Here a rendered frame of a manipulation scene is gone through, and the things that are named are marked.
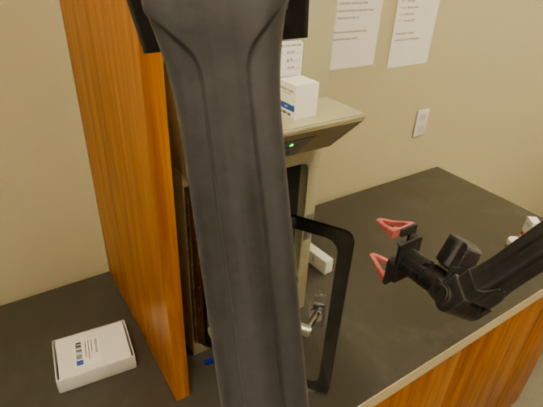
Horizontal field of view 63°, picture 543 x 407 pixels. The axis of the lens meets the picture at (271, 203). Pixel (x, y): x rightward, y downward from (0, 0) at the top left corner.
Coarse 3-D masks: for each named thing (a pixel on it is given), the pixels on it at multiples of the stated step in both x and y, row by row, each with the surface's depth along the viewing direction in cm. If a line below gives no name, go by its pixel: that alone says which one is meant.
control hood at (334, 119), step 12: (324, 108) 83; (336, 108) 83; (348, 108) 83; (288, 120) 76; (300, 120) 77; (312, 120) 77; (324, 120) 77; (336, 120) 78; (348, 120) 79; (360, 120) 81; (180, 132) 74; (288, 132) 73; (300, 132) 75; (312, 132) 77; (324, 132) 80; (336, 132) 83; (180, 144) 75; (312, 144) 85; (324, 144) 89
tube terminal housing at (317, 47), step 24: (312, 0) 77; (336, 0) 80; (312, 24) 80; (312, 48) 82; (312, 72) 84; (168, 96) 74; (168, 120) 77; (312, 168) 96; (312, 192) 100; (192, 336) 100
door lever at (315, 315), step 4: (312, 312) 80; (316, 312) 79; (320, 312) 79; (312, 316) 79; (316, 316) 79; (320, 316) 79; (312, 320) 78; (316, 320) 78; (320, 320) 80; (304, 324) 77; (308, 324) 77; (312, 324) 77; (304, 328) 76; (308, 328) 76; (312, 328) 76; (304, 332) 76; (308, 332) 76; (312, 332) 77; (304, 336) 76; (308, 336) 76
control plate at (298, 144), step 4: (312, 136) 79; (296, 140) 78; (300, 140) 78; (304, 140) 79; (308, 140) 80; (284, 144) 77; (288, 144) 78; (296, 144) 80; (300, 144) 81; (304, 144) 82; (284, 148) 80; (288, 148) 81; (292, 148) 82; (296, 148) 83; (300, 148) 84; (292, 152) 85; (296, 152) 86
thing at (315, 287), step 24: (312, 240) 73; (336, 240) 71; (312, 264) 75; (336, 264) 73; (312, 288) 77; (336, 288) 75; (336, 312) 78; (312, 336) 83; (336, 336) 80; (312, 360) 86; (312, 384) 89
